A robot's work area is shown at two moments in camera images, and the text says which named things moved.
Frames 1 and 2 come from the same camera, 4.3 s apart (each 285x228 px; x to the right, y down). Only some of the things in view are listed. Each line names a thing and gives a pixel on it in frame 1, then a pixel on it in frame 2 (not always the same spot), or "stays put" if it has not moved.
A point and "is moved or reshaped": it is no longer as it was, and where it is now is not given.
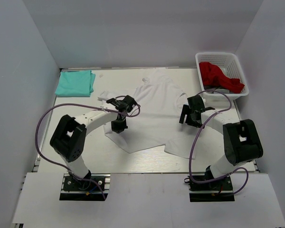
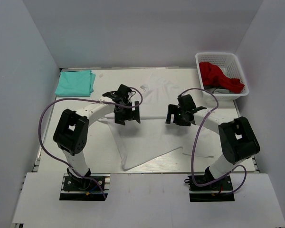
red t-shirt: x=211 y=74 stays put
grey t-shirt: x=216 y=88 stays put
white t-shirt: x=157 y=124 is moved or reshaped
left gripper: x=118 y=128 → x=119 y=119
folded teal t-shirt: x=75 y=83 stays put
